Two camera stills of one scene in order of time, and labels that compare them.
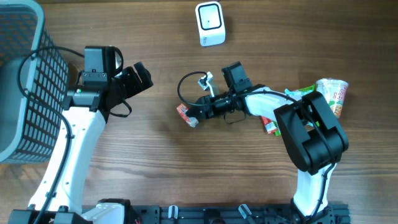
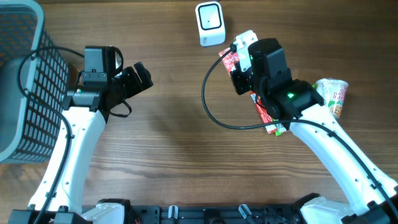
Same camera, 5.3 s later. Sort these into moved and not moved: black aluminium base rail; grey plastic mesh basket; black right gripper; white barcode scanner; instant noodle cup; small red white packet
Moved: black right gripper; small red white packet
Not moved: grey plastic mesh basket; white barcode scanner; instant noodle cup; black aluminium base rail
